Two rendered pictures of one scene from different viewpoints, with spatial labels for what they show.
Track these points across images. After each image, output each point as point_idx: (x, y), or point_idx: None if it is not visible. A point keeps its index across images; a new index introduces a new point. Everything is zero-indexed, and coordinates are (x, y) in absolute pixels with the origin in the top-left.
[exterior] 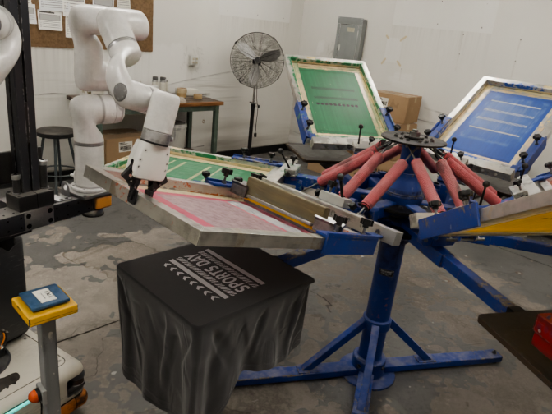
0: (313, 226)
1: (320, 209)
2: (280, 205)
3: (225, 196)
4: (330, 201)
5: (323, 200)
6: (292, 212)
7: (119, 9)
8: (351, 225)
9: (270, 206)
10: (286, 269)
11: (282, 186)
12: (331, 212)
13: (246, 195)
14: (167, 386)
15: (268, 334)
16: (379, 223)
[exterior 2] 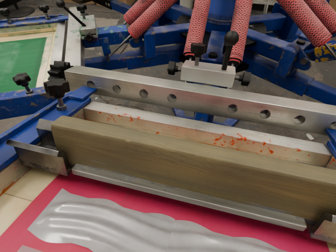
0: (317, 233)
1: (335, 193)
2: (182, 183)
3: (18, 181)
4: (207, 82)
5: (191, 81)
6: (228, 196)
7: None
8: (275, 122)
9: (156, 192)
10: None
11: (111, 80)
12: (227, 107)
13: (73, 172)
14: None
15: None
16: (315, 102)
